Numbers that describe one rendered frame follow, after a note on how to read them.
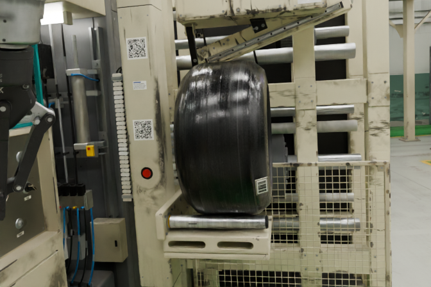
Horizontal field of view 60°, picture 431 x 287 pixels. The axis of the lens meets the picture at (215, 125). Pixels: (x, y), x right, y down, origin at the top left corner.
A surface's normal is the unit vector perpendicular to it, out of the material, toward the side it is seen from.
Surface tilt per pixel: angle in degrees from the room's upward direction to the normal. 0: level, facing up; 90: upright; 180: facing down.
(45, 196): 90
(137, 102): 90
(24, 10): 108
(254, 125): 79
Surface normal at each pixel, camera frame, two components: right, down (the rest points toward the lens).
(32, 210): 0.98, -0.04
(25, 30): 0.89, 0.30
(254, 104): 0.53, -0.33
